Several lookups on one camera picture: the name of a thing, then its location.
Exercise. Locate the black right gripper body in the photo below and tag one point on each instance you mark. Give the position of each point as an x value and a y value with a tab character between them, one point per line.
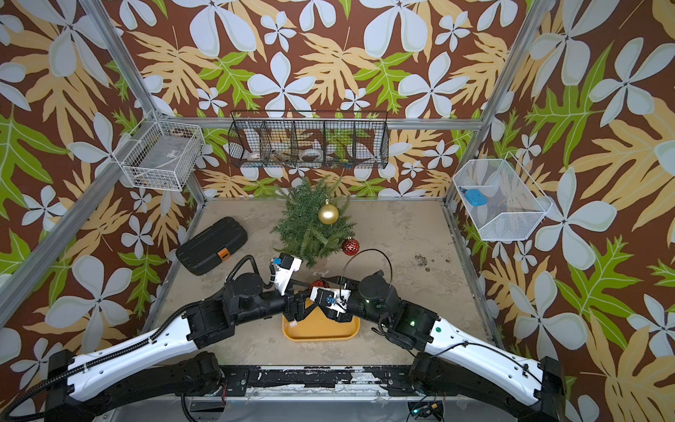
355	309

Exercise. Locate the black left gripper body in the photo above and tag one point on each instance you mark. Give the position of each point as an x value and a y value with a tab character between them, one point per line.
293	306

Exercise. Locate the yellow plastic tray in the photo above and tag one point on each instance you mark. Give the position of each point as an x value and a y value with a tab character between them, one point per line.
318	328

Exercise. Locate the red faceted ornament ball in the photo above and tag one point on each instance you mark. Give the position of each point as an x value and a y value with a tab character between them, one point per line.
350	247

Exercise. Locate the gold ornament ball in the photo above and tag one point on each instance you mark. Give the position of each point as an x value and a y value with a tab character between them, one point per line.
328	214

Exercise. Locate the red ornament with gold cap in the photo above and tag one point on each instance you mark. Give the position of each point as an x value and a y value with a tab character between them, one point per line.
320	284

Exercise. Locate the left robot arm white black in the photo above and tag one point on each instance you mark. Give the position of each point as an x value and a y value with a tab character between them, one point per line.
170	359

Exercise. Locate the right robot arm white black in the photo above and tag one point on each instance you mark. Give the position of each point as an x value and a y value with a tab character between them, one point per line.
448	361

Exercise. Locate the small green christmas tree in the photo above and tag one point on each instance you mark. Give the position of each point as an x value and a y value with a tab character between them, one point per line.
301	233

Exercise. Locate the black tool case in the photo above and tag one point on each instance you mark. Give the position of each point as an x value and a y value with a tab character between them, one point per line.
208	249

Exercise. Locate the blue object in basket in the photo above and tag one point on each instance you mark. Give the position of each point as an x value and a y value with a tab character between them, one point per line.
475	198

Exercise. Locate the white mesh basket right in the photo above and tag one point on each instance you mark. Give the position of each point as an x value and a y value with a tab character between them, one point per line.
516	202

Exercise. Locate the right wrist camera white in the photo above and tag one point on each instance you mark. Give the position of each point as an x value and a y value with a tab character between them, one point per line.
331	299

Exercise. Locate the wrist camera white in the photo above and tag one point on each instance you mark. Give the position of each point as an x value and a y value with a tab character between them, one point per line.
282	269
331	299

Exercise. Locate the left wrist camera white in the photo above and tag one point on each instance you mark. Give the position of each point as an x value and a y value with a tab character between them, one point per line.
282	269

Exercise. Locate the black metal base rail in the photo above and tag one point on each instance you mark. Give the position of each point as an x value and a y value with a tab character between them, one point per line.
385	381

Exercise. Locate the black wire basket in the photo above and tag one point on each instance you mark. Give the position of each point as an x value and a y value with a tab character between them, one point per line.
312	139

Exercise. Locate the white wire basket left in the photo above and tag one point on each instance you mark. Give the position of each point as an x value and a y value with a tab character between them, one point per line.
160	153

